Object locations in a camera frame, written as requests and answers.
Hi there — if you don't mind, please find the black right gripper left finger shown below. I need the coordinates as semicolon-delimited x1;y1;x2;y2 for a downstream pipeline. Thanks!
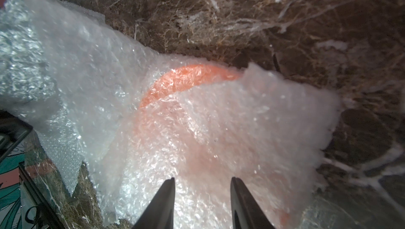
132;178;175;229

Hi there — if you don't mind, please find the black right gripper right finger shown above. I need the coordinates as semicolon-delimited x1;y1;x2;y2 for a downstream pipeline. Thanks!
231;177;275;229

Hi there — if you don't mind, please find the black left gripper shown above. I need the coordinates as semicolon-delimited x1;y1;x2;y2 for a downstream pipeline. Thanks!
1;110;33;162

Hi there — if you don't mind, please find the clear bubble wrap sheet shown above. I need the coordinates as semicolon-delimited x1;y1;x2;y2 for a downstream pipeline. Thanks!
1;0;159;193

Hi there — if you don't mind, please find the pink bubble bundle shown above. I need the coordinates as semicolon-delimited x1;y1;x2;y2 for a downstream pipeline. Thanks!
86;56;342;229

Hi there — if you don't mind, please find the orange dinner plate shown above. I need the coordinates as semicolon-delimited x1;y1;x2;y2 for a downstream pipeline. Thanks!
139;64;242;108

